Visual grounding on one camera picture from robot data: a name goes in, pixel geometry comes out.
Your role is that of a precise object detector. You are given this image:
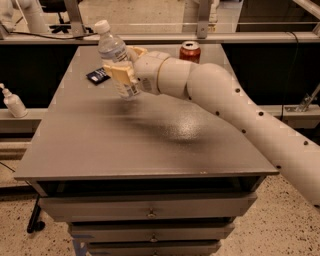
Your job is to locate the blue label plastic water bottle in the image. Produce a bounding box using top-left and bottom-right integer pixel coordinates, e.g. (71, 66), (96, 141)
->
(95, 20), (139, 100)

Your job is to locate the grey metal upright bracket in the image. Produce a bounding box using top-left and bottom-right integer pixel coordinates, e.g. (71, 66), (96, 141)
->
(196, 0), (211, 39)

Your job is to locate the dark blue snack bar wrapper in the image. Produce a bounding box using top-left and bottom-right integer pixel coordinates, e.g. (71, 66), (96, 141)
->
(86, 68), (109, 85)

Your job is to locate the black cable on shelf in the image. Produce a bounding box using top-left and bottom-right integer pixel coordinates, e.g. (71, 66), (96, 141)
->
(6, 30), (101, 41)

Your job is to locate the black office chair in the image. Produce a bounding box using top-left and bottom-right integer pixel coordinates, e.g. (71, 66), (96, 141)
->
(40, 0), (93, 35)

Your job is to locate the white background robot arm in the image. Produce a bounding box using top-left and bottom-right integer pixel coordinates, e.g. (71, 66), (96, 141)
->
(0, 0), (49, 33)

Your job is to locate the bottom grey drawer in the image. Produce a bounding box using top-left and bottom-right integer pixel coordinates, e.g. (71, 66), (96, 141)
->
(88, 240), (221, 256)

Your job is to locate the grey drawer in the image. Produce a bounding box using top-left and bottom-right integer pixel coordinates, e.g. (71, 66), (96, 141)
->
(88, 240), (221, 256)
(69, 222), (234, 242)
(39, 192), (257, 222)

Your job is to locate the middle grey drawer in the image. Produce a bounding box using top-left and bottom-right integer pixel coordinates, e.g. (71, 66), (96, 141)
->
(69, 222), (234, 242)

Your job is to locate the black caster wheel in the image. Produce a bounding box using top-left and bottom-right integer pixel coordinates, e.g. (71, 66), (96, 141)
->
(27, 199), (45, 234)

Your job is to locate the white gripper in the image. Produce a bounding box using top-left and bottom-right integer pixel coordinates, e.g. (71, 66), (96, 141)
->
(102, 46), (170, 95)

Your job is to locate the top grey drawer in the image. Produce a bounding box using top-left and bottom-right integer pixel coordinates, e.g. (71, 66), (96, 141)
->
(39, 192), (257, 222)

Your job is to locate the grey metal post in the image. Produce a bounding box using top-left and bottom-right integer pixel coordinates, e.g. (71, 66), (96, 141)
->
(64, 0), (86, 37)

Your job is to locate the red cola can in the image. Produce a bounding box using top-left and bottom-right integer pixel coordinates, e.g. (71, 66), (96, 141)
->
(179, 41), (201, 63)

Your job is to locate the white pump dispenser bottle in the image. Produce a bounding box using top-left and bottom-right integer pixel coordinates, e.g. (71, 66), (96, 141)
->
(0, 83), (28, 118)

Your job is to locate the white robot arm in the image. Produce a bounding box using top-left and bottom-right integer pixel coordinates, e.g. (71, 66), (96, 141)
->
(102, 47), (320, 206)

